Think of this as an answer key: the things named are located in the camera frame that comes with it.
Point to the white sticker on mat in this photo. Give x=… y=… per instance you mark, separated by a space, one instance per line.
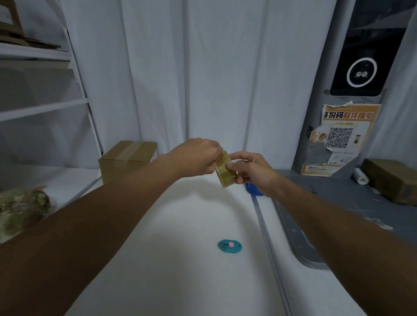
x=378 y=223

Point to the small orange label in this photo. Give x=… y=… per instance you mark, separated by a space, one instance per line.
x=317 y=170

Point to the crumpled clear plastic bag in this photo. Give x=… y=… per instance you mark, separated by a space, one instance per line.
x=21 y=211

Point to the blue round tape dispenser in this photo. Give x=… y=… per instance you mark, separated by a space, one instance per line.
x=252 y=190

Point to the yellowish packing tape roll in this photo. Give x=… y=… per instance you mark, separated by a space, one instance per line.
x=226 y=175

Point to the grey kiosk pillar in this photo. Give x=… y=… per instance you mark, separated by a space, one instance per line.
x=312 y=107

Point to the person's left forearm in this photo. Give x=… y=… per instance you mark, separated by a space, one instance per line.
x=71 y=241

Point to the small torn picture sticker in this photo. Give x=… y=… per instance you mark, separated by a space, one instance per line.
x=317 y=135

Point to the person's left hand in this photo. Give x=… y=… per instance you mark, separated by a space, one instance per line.
x=195 y=158

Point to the small white paper notice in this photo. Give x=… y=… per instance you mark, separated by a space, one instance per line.
x=340 y=158

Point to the person's right forearm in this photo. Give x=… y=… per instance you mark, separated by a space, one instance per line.
x=345 y=241

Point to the orange poster with square code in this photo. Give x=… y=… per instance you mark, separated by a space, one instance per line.
x=350 y=117

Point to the white metal shelf rack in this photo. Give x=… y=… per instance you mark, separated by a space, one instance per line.
x=42 y=107

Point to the small white paper roll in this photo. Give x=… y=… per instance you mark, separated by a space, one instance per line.
x=360 y=176

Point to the brown taped parcel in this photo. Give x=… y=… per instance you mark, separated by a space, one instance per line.
x=391 y=179

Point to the white curtain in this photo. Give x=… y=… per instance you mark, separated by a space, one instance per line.
x=221 y=78

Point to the brown cardboard box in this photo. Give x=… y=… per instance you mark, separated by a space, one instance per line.
x=120 y=159

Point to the grey cutting mat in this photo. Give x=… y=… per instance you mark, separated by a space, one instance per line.
x=335 y=192

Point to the teal box cutter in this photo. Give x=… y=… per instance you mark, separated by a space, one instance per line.
x=229 y=246

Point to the person's right hand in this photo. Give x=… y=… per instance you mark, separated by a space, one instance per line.
x=257 y=174

